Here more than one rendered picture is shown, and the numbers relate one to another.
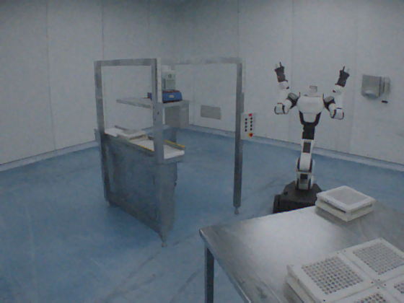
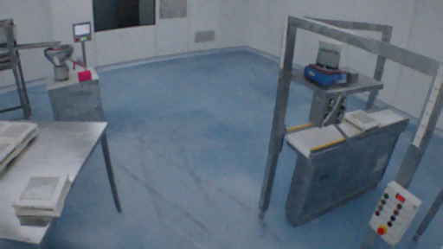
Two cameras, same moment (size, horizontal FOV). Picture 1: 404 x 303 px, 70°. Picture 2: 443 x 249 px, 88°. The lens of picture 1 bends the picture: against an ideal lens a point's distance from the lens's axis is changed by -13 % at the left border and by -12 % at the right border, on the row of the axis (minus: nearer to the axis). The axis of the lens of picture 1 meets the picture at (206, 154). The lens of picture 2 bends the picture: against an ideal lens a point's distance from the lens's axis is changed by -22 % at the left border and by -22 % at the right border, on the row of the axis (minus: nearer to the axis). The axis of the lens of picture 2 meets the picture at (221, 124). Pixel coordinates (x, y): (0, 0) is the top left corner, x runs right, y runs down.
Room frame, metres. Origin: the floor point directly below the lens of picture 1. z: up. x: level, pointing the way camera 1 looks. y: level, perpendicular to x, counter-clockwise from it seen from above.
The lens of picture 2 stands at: (2.63, -1.37, 1.80)
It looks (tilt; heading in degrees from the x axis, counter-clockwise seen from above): 28 degrees down; 106
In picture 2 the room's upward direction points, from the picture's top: 3 degrees clockwise
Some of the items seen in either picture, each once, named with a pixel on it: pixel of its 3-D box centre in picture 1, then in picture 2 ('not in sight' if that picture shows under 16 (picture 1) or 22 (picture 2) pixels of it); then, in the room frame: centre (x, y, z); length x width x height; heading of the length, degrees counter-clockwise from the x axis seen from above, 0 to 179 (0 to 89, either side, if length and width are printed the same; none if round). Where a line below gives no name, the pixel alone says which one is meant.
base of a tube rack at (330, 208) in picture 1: (345, 205); (43, 196); (1.56, -0.78, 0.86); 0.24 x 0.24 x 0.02; 27
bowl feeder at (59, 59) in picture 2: not in sight; (65, 61); (0.01, 0.93, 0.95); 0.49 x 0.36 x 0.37; 51
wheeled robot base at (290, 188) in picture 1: (303, 190); not in sight; (3.37, -1.11, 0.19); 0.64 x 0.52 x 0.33; 159
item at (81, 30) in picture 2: not in sight; (83, 47); (0.10, 1.18, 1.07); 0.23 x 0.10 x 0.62; 51
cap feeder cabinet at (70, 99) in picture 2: not in sight; (75, 105); (0.08, 0.93, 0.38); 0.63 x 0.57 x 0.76; 51
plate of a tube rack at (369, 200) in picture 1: (346, 198); (41, 189); (1.56, -0.78, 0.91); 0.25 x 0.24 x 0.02; 117
